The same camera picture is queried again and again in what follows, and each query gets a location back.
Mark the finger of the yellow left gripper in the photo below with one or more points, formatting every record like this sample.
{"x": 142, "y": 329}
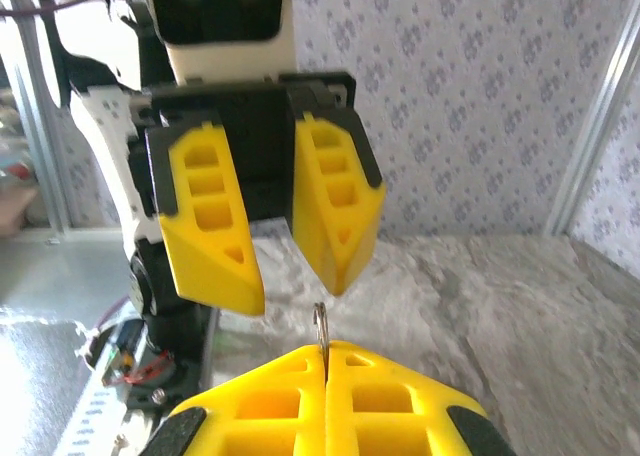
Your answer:
{"x": 315, "y": 236}
{"x": 210, "y": 271}

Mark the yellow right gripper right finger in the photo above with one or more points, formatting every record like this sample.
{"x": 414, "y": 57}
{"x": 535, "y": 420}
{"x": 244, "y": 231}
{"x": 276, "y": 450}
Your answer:
{"x": 435, "y": 416}

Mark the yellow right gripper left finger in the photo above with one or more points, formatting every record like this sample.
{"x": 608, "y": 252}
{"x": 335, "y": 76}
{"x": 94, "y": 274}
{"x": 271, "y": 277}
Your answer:
{"x": 220, "y": 416}

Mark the silver metal keyring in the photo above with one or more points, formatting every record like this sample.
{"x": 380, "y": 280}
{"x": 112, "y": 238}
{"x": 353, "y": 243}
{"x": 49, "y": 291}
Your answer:
{"x": 322, "y": 331}

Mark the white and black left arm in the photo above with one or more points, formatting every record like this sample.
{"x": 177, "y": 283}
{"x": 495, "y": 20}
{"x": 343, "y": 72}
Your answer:
{"x": 107, "y": 141}

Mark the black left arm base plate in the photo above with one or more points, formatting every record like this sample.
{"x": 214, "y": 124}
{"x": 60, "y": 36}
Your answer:
{"x": 150, "y": 391}

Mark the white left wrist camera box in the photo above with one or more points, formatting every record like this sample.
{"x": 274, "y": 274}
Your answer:
{"x": 225, "y": 56}

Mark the aluminium frame post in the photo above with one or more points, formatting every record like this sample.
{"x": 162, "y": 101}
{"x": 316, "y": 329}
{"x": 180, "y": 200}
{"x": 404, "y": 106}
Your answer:
{"x": 590, "y": 126}
{"x": 30, "y": 126}

